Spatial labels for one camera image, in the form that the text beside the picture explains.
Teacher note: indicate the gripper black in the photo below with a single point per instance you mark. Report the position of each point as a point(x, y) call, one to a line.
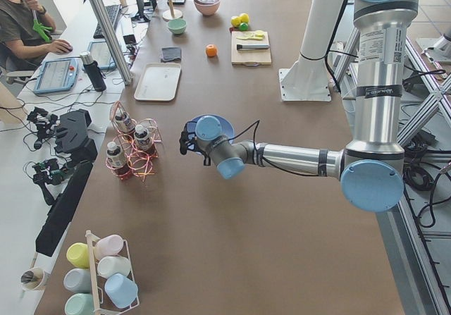
point(198, 151)

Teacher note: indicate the blue plate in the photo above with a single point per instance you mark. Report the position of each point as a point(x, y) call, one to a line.
point(229, 128)

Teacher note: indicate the orange mandarin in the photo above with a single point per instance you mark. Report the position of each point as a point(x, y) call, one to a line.
point(211, 50)

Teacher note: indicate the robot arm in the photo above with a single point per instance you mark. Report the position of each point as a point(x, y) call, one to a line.
point(369, 168)

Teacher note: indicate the tea bottle front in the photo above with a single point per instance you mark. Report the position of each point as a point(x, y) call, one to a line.
point(143, 141)

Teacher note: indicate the tea bottle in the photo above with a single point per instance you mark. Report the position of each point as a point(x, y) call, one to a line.
point(143, 141)
point(125, 125)
point(117, 161)

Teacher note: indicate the cream rabbit tray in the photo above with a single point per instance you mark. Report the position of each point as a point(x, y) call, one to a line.
point(158, 82)

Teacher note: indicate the tea bottle back right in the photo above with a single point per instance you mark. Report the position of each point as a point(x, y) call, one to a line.
point(125, 125)

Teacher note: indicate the tea bottle back left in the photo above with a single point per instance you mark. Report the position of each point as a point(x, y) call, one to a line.
point(117, 161)

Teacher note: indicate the grey folded cloth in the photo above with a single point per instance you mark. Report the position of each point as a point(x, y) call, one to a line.
point(171, 54)

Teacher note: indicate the wooden cutting board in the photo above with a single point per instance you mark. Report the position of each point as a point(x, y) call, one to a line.
point(249, 58)

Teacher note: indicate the green bowl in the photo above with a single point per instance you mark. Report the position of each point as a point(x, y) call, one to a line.
point(177, 26)

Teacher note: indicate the steel muddler black tip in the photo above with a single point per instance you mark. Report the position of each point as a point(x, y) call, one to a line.
point(252, 47)

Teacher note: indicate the black thermos bottle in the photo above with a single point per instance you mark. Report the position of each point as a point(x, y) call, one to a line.
point(93, 71)

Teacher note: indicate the blue teach pendant far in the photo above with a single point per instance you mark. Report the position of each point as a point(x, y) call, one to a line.
point(99, 51)

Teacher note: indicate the blue teach pendant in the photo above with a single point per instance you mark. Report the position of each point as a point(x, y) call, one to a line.
point(99, 51)
point(57, 75)

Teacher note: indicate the green lime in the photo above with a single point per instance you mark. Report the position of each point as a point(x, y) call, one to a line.
point(243, 27)

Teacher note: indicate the lemon slice upper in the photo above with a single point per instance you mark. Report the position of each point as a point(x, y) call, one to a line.
point(259, 33)

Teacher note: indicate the yellow lemon near strawberry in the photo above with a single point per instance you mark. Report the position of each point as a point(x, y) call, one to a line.
point(235, 21)

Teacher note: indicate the yellow lemon outer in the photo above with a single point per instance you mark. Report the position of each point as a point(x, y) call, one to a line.
point(244, 17)

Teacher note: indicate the white cup rack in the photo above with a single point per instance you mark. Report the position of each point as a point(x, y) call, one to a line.
point(102, 280)

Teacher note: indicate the pink bowl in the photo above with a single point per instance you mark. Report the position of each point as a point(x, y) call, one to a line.
point(207, 7)

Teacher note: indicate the blue teach pendant near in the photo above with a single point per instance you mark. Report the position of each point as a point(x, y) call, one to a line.
point(57, 75)

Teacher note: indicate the seated person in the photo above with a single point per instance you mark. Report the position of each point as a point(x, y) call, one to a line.
point(23, 45)

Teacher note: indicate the copper wire bottle rack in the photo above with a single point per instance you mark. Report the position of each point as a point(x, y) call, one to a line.
point(139, 162)

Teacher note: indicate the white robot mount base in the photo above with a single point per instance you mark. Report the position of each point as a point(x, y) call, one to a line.
point(307, 79)

